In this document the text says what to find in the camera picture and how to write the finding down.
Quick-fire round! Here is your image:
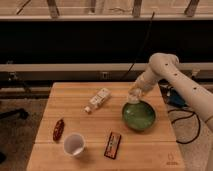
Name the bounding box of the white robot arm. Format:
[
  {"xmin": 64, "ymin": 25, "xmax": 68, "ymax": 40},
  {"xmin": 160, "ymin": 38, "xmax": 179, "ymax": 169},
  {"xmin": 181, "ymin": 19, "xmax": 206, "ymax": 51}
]
[{"xmin": 127, "ymin": 53, "xmax": 213, "ymax": 132}]

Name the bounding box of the green ceramic bowl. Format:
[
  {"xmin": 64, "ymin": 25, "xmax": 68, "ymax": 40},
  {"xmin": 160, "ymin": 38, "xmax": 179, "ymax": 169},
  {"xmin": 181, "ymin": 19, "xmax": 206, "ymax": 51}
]
[{"xmin": 122, "ymin": 101, "xmax": 156, "ymax": 131}]

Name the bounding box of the white plastic bottle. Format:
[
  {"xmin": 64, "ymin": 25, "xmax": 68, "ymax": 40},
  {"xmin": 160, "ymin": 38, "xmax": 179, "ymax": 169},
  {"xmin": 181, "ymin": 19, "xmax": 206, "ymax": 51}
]
[{"xmin": 84, "ymin": 88, "xmax": 111, "ymax": 113}]

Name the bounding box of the blue object beside table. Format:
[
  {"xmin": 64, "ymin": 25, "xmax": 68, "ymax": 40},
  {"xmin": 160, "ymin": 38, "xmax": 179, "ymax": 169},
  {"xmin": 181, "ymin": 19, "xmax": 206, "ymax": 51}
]
[{"xmin": 167, "ymin": 88, "xmax": 186, "ymax": 108}]

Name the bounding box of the white paper cup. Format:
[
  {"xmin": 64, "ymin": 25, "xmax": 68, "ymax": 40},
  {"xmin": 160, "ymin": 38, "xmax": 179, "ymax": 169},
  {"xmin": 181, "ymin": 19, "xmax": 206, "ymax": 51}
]
[{"xmin": 63, "ymin": 133, "xmax": 85, "ymax": 158}]

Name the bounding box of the black chair base leg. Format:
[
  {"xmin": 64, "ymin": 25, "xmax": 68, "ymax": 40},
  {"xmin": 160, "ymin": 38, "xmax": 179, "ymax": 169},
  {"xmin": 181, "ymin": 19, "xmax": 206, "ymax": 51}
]
[{"xmin": 0, "ymin": 108, "xmax": 29, "ymax": 119}]

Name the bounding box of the black cable on floor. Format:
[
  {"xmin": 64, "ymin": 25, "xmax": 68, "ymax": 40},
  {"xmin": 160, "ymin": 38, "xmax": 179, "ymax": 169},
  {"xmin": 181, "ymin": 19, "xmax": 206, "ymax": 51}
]
[{"xmin": 167, "ymin": 107, "xmax": 202, "ymax": 145}]

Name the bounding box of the black hanging cable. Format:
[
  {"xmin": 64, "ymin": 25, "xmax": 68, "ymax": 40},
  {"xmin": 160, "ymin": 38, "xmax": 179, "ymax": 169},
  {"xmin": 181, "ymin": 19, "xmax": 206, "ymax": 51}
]
[{"xmin": 120, "ymin": 11, "xmax": 156, "ymax": 82}]

